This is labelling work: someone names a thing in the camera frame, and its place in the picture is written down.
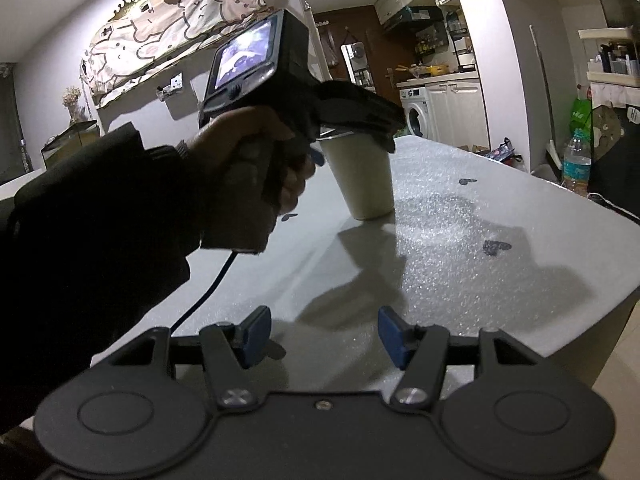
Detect beige metal cup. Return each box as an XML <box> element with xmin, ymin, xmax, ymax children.
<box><xmin>319</xmin><ymin>132</ymin><xmax>395</xmax><ymax>221</ymax></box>

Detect black sleeved left forearm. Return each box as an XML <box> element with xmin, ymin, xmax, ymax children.
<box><xmin>1</xmin><ymin>125</ymin><xmax>201</xmax><ymax>430</ymax></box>

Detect person's left hand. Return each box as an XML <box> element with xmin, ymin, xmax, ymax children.
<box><xmin>186</xmin><ymin>106</ymin><xmax>316</xmax><ymax>254</ymax></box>

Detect white washing machine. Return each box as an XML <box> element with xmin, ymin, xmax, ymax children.
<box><xmin>399</xmin><ymin>87</ymin><xmax>437</xmax><ymax>141</ymax></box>

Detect cartoon patterned hanging cloth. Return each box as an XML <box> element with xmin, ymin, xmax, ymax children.
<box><xmin>80</xmin><ymin>0</ymin><xmax>268</xmax><ymax>110</ymax></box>

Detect plastic water bottle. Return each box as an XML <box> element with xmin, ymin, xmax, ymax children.
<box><xmin>561</xmin><ymin>129</ymin><xmax>591</xmax><ymax>196</ymax></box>

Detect glass fish tank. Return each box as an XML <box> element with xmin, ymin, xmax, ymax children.
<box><xmin>41</xmin><ymin>120</ymin><xmax>101</xmax><ymax>170</ymax></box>

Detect wall mirror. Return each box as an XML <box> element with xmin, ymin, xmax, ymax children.
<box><xmin>341</xmin><ymin>41</ymin><xmax>375</xmax><ymax>93</ymax></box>

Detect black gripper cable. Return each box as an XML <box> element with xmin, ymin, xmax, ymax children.
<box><xmin>169</xmin><ymin>250</ymin><xmax>237</xmax><ymax>337</ymax></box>

